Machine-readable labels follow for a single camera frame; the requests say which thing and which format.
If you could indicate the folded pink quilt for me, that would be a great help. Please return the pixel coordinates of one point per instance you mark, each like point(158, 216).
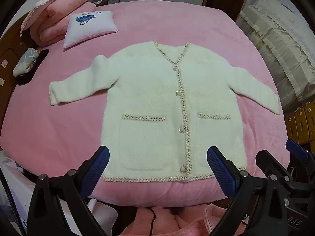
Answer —
point(56, 12)

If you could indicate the pink plush bed blanket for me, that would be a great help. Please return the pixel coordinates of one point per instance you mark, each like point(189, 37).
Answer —
point(69, 132)

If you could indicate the dark wooden nightstand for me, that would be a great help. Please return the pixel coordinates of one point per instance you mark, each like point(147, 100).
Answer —
point(101, 3)

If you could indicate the white fuzzy braided-trim cardigan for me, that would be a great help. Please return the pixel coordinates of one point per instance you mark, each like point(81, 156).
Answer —
point(147, 98)

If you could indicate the cream lace-covered furniture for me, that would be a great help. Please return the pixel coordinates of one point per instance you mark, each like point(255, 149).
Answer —
point(278, 36)

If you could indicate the white cartoon-print pillow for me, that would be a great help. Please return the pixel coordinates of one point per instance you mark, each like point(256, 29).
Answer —
point(88, 30)

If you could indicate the yellow wooden drawer cabinet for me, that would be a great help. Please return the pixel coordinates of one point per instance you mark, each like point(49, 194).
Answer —
point(300, 123)

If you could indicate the black cloth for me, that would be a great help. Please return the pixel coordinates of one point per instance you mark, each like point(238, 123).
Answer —
point(43, 55)

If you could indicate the white plastic object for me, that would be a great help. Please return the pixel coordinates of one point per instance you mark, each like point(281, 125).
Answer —
point(103, 216)

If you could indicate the brown wooden headboard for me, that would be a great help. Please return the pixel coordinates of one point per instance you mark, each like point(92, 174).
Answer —
point(7, 54)

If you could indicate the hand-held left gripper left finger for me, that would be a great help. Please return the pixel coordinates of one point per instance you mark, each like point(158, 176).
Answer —
point(98, 162)

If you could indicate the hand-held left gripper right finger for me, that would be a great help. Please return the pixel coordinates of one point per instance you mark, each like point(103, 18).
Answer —
point(219, 167)

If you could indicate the grey patterned cloth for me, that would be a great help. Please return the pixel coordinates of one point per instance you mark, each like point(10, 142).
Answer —
point(24, 62)

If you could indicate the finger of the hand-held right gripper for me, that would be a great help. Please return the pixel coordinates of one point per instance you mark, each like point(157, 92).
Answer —
point(268, 161)
point(297, 149)

